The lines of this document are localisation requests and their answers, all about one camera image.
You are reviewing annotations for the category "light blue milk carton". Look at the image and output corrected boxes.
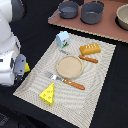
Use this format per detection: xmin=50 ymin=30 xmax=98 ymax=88
xmin=56 ymin=31 xmax=69 ymax=48

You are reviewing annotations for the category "yellow toy butter box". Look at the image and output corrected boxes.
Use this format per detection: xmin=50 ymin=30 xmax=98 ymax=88
xmin=24 ymin=62 xmax=30 ymax=72

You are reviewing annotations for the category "wooden handled toy knife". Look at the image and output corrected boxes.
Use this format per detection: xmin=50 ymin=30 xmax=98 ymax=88
xmin=59 ymin=49 xmax=98 ymax=63

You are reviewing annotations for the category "yellow toy cheese wedge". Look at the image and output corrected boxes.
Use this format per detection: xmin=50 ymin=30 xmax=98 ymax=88
xmin=39 ymin=83 xmax=54 ymax=105

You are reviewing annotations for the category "beige woven placemat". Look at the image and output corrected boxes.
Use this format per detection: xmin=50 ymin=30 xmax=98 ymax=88
xmin=14 ymin=34 xmax=115 ymax=128

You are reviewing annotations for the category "beige toy bowl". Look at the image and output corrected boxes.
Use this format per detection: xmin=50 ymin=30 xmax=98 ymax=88
xmin=116 ymin=4 xmax=128 ymax=30

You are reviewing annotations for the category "grey toy saucepan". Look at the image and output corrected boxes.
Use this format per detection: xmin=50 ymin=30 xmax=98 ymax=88
xmin=49 ymin=1 xmax=79 ymax=20

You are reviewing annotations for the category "pink toy stove board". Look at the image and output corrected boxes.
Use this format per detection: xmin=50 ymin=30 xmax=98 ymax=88
xmin=48 ymin=0 xmax=128 ymax=43

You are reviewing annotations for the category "orange toy bread loaf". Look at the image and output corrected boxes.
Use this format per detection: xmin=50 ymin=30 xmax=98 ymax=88
xmin=80 ymin=43 xmax=101 ymax=55

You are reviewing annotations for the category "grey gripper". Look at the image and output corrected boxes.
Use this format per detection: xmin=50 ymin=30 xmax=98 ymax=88
xmin=13 ymin=54 xmax=26 ymax=82

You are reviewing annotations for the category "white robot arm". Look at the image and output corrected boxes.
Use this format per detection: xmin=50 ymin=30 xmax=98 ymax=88
xmin=0 ymin=0 xmax=26 ymax=87

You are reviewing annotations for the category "grey toy stock pot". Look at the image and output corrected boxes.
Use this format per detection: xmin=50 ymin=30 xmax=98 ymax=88
xmin=81 ymin=2 xmax=104 ymax=24

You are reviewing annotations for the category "round wooden plate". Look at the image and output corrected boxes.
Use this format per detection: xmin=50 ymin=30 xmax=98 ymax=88
xmin=56 ymin=55 xmax=83 ymax=79

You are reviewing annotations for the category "wooden handled toy fork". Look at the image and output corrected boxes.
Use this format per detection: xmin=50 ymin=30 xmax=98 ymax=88
xmin=44 ymin=72 xmax=85 ymax=90

